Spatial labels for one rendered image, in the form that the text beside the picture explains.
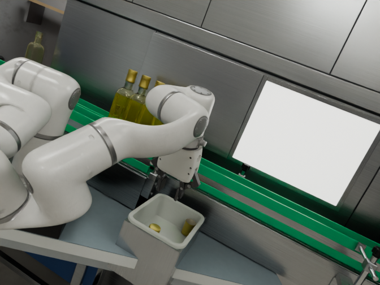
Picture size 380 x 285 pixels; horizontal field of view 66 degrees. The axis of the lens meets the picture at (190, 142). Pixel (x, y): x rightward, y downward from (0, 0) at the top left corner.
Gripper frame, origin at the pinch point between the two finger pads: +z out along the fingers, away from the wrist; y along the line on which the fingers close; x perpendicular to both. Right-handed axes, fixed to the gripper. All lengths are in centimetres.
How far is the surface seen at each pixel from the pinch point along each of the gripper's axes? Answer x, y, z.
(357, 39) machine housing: -56, -28, -46
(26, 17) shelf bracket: -174, 272, 35
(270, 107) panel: -45.4, -11.8, -17.2
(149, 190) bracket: -8.3, 9.3, 11.8
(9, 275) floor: -1, 67, 98
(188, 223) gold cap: -9.7, -5.9, 17.0
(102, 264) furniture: 13.3, 7.8, 24.6
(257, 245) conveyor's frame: -17.5, -28.1, 17.9
